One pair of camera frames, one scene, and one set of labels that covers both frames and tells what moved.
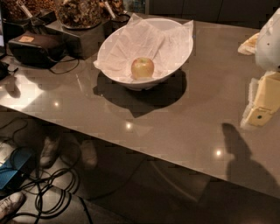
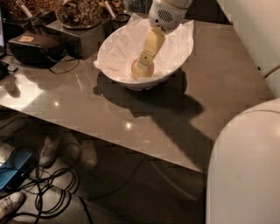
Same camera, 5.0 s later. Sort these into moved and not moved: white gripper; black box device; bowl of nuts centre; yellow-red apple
Moved: white gripper
Not moved: yellow-red apple; bowl of nuts centre; black box device
